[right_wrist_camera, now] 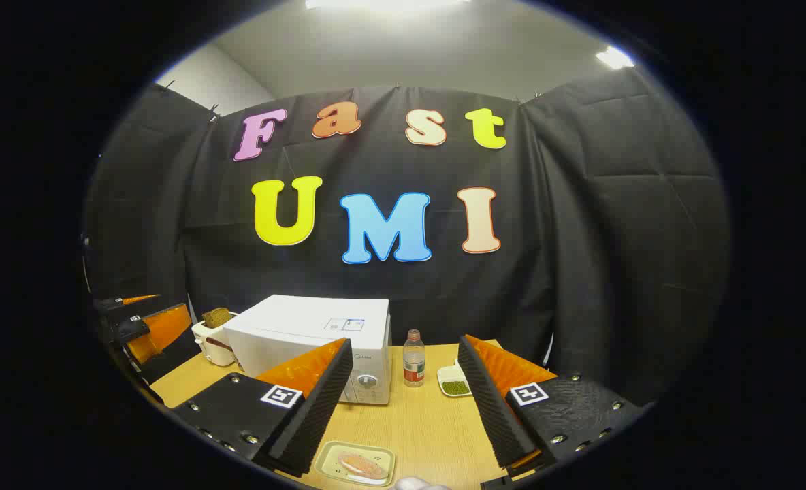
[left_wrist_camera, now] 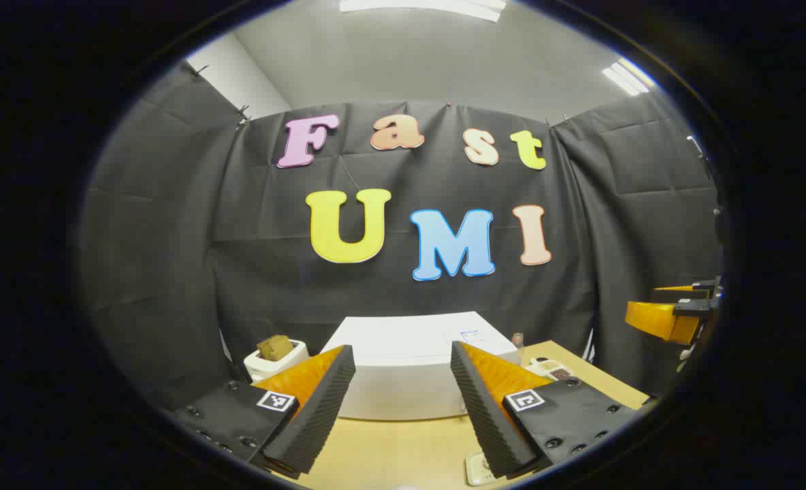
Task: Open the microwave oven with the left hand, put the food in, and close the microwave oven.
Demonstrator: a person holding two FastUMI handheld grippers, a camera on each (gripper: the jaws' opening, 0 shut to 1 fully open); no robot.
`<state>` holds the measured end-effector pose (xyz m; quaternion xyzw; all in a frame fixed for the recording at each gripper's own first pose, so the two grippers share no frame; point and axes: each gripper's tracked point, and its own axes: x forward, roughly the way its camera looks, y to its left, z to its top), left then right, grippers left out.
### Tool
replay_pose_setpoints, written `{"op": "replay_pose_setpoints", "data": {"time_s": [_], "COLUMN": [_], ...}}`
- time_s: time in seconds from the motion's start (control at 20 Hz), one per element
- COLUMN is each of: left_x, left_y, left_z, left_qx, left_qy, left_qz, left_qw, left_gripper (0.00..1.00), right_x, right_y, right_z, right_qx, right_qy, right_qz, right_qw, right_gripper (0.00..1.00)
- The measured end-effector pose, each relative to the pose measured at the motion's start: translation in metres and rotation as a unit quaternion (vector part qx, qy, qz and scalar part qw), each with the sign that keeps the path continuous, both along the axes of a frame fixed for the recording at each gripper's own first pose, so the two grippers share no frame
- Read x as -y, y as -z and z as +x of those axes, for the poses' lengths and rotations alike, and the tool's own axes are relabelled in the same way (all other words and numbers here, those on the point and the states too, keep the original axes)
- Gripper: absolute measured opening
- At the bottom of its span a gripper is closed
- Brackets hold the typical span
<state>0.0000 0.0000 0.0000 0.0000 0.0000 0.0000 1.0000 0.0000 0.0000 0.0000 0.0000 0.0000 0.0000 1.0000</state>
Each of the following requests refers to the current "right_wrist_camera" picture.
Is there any white divided dish with beans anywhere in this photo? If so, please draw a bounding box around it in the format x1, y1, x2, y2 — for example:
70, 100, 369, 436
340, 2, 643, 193
437, 361, 473, 397

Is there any pale green square plate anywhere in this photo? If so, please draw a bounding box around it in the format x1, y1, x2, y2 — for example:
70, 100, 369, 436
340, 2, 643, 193
313, 441, 396, 487

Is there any white microwave oven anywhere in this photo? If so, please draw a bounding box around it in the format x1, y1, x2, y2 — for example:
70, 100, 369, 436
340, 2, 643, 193
223, 295, 393, 406

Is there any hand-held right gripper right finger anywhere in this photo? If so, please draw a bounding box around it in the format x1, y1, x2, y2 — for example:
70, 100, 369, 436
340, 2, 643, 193
457, 335, 652, 477

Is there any white toaster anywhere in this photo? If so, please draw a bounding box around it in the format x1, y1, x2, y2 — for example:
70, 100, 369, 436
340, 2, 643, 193
192, 320, 240, 367

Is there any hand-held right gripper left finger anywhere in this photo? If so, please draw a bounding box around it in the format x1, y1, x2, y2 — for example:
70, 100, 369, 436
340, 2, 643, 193
172, 338, 354, 478

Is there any ceiling light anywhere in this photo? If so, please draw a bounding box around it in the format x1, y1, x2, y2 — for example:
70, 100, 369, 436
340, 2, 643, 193
595, 46, 635, 70

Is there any clear plastic bottle red label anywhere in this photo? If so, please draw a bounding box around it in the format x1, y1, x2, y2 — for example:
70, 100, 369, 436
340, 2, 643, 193
403, 329, 425, 387

